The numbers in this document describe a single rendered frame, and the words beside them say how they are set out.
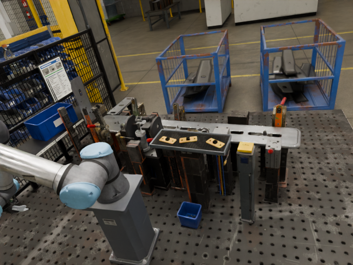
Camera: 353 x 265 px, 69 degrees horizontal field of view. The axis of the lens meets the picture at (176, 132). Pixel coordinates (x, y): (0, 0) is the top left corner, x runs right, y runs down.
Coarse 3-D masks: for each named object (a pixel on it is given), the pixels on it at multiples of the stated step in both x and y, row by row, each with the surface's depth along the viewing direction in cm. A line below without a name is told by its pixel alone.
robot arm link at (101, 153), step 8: (96, 144) 101; (104, 144) 100; (80, 152) 96; (88, 152) 95; (96, 152) 94; (104, 152) 95; (112, 152) 100; (88, 160) 93; (96, 160) 93; (104, 160) 95; (112, 160) 99; (104, 168) 93; (112, 168) 100; (112, 176) 101
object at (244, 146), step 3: (240, 141) 113; (240, 144) 112; (243, 144) 111; (246, 144) 111; (249, 144) 111; (252, 144) 110; (240, 147) 110; (243, 147) 109; (246, 147) 109; (249, 147) 109; (252, 147) 108; (237, 150) 109; (240, 150) 109; (243, 150) 108; (246, 150) 108; (249, 150) 107
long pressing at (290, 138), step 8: (112, 120) 188; (120, 120) 186; (144, 120) 180; (168, 120) 174; (104, 128) 180; (112, 128) 178; (176, 128) 163; (200, 128) 159; (208, 128) 157; (232, 128) 152; (240, 128) 151; (248, 128) 149; (256, 128) 148; (264, 128) 146; (272, 128) 145; (280, 128) 144; (288, 128) 142; (232, 136) 145; (240, 136) 144; (248, 136) 143; (256, 136) 141; (264, 136) 140; (288, 136) 136; (296, 136) 135; (256, 144) 136; (264, 144) 134; (288, 144) 130; (296, 144) 130
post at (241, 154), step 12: (240, 156) 110; (252, 156) 108; (240, 168) 114; (252, 168) 111; (240, 180) 118; (252, 180) 117; (240, 192) 123; (252, 192) 120; (252, 204) 124; (240, 216) 134; (252, 216) 129
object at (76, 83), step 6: (78, 78) 180; (72, 84) 176; (78, 84) 181; (72, 90) 176; (78, 90) 181; (84, 90) 186; (78, 96) 182; (84, 96) 187; (78, 102) 182; (84, 102) 187; (90, 102) 192; (90, 108) 193; (90, 114) 194
